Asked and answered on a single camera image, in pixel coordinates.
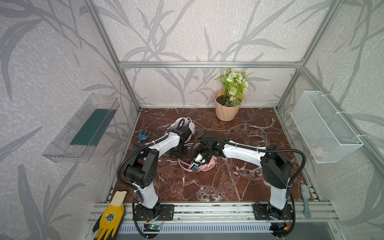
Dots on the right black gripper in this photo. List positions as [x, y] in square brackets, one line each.
[202, 154]

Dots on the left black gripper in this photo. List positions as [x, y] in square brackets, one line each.
[178, 151]

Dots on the pink headphones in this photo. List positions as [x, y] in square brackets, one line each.
[204, 167]

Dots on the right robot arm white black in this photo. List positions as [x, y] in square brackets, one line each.
[273, 161]

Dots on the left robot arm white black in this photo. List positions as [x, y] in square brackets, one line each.
[139, 169]

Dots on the white headphones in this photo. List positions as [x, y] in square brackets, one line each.
[182, 123]

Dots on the beige flower pot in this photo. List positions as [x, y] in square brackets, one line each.
[224, 113]

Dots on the green artificial plant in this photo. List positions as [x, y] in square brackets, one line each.
[235, 86]

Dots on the yellow black work glove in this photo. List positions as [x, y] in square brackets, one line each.
[109, 223]

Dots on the pink object in basket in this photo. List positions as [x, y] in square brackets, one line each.
[318, 152]

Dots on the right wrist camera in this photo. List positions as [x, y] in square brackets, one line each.
[195, 165]

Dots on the blue garden rake wooden handle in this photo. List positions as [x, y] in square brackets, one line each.
[143, 135]

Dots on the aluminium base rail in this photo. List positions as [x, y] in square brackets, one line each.
[242, 212]

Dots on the clear plastic wall tray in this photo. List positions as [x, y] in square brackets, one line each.
[79, 138]

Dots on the white wire mesh basket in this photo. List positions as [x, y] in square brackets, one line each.
[322, 125]

